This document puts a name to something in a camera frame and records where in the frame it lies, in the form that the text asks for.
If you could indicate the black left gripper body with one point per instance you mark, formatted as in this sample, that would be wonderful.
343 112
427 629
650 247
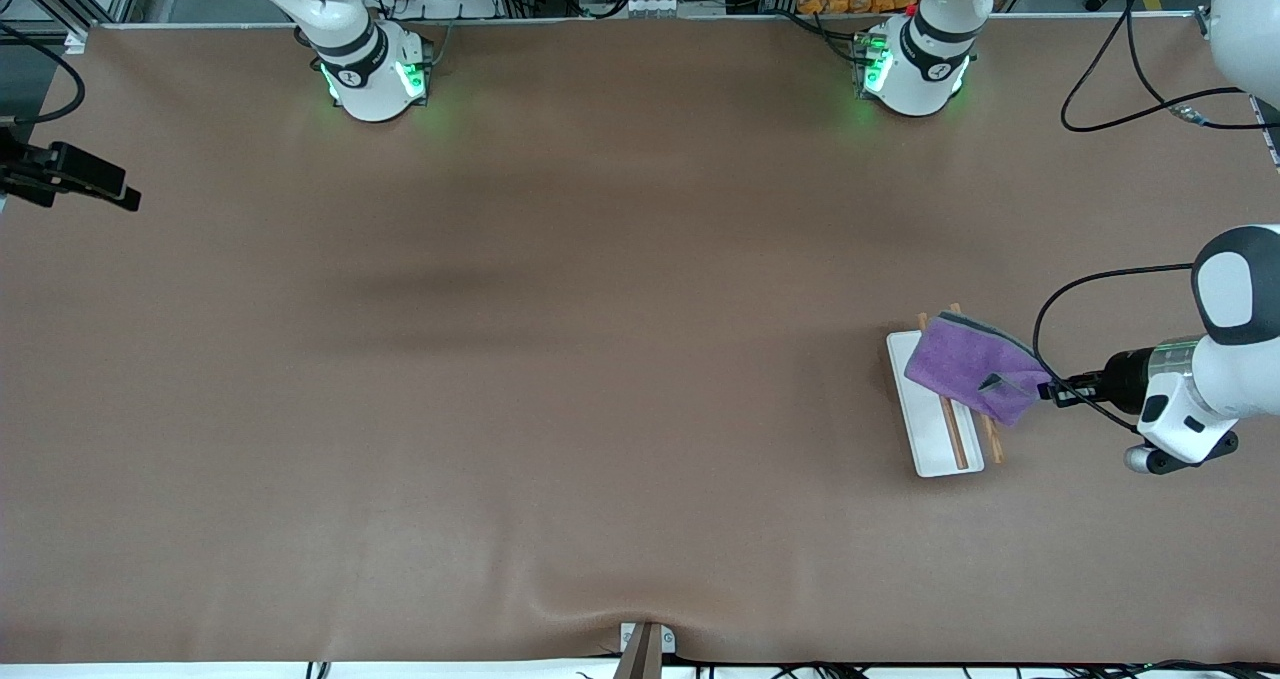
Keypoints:
1125 379

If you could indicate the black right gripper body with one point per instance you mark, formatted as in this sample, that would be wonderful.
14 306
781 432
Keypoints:
52 167

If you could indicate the purple microfibre towel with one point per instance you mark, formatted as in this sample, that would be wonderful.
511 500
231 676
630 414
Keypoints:
965 364

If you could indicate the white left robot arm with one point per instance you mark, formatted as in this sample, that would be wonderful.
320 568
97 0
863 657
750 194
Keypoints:
1230 369

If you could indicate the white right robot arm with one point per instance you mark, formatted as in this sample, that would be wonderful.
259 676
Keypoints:
375 69

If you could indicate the white rack with wooden bars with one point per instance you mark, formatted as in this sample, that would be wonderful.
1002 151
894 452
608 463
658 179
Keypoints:
930 454

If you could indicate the grey metal bracket with post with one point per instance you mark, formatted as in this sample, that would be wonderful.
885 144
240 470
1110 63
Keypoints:
645 649

